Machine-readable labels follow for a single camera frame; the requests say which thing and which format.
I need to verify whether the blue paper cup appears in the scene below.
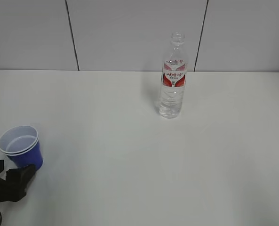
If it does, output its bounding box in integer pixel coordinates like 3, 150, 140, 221
0, 125, 43, 170

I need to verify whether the clear Wahaha water bottle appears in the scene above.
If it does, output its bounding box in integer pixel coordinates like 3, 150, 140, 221
159, 32, 189, 119

